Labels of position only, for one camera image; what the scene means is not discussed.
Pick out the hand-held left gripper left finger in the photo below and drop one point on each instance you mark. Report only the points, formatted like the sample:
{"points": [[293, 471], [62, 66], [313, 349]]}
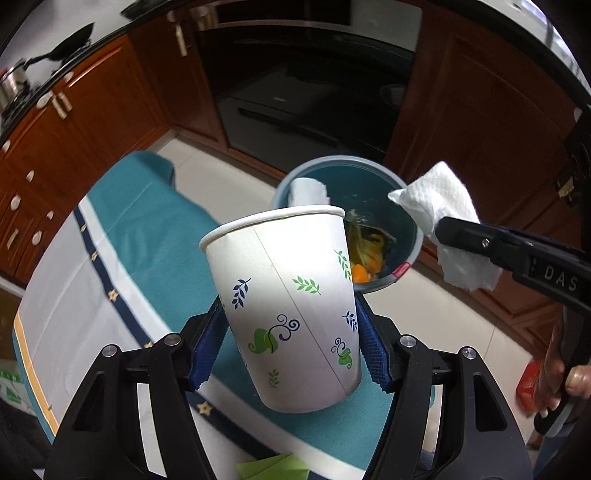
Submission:
{"points": [[207, 353]]}

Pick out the black frying pan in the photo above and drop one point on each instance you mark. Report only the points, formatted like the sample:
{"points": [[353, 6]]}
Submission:
{"points": [[69, 44]]}

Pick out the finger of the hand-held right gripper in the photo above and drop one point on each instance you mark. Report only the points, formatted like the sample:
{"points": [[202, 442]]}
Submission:
{"points": [[475, 240]]}

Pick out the black built-in oven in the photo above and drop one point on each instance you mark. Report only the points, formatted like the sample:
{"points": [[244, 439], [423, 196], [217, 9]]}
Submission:
{"points": [[300, 92]]}

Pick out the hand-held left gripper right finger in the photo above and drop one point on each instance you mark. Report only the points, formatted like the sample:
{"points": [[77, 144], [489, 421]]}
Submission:
{"points": [[374, 348]]}

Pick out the teal round bin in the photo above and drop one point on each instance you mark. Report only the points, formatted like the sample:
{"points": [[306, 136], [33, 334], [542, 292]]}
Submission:
{"points": [[369, 184]]}

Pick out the white leaf-print paper cup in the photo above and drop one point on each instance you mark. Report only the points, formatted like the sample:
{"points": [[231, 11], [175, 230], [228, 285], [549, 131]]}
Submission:
{"points": [[286, 300]]}

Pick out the wooden kitchen cabinet with drawers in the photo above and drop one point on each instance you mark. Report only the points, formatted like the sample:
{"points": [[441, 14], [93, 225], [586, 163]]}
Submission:
{"points": [[115, 115]]}

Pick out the striped teal tablecloth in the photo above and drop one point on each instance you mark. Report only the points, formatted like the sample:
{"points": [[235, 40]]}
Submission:
{"points": [[138, 230]]}

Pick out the red plastic basket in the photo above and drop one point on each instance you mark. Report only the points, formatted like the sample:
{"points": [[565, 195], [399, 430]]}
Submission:
{"points": [[528, 383]]}

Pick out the green and white bag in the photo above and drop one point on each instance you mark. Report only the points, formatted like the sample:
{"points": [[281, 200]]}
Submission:
{"points": [[9, 385]]}

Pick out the green folded paper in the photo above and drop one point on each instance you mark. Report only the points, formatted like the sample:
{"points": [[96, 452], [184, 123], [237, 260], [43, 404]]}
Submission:
{"points": [[272, 468]]}

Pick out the white paper towel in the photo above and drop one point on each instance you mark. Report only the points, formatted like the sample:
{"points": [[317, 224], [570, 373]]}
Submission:
{"points": [[307, 191], [443, 194]]}

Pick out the steel pot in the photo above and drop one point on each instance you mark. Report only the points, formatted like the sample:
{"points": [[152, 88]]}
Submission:
{"points": [[11, 85]]}

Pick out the person's right hand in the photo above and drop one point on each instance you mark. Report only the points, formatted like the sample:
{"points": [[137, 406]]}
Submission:
{"points": [[579, 381]]}

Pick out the orange peel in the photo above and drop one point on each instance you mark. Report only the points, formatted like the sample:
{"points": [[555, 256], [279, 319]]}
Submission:
{"points": [[360, 273]]}

